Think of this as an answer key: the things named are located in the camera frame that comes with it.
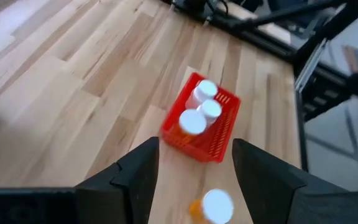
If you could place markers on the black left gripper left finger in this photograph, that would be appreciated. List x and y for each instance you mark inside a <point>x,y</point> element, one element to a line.
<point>126,193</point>

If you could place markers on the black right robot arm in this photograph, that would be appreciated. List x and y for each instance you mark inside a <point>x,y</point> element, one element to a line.
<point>291,12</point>

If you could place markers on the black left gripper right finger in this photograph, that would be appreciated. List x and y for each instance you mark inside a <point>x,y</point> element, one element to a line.
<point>275,199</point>

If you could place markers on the amber pill bottle white label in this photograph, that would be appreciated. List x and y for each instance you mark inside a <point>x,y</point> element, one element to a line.
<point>217,205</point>

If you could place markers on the red plastic basket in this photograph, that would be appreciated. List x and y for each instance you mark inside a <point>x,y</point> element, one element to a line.
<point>216,146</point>

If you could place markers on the small amber pill bottle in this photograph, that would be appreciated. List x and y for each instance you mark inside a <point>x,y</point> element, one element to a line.
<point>193,122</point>

